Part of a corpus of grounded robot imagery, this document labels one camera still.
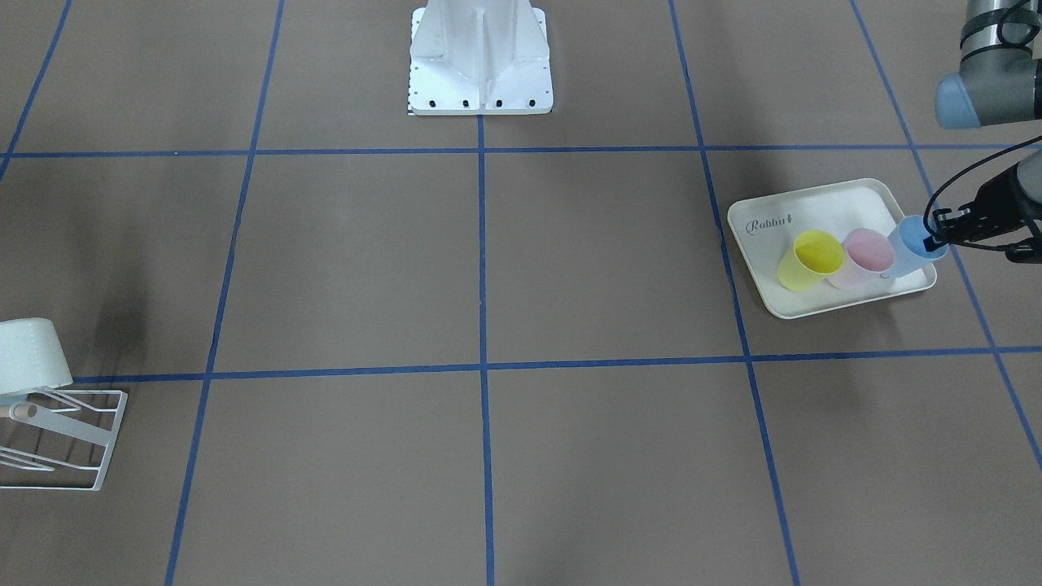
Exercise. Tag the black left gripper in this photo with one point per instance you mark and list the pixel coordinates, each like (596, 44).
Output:
(994, 201)

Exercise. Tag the pale green ikea cup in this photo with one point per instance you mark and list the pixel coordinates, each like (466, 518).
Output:
(31, 357)

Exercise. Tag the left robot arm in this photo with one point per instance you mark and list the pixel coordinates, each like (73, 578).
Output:
(998, 82)

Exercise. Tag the pink ikea cup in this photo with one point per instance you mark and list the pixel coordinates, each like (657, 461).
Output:
(867, 254)

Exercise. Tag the yellow ikea cup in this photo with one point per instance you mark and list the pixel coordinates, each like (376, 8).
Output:
(812, 257)

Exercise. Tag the beige plastic tray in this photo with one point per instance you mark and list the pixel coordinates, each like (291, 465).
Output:
(765, 227)

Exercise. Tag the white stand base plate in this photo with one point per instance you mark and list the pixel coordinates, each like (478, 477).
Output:
(479, 58)

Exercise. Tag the white wire cup rack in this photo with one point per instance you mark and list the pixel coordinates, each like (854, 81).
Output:
(60, 440)

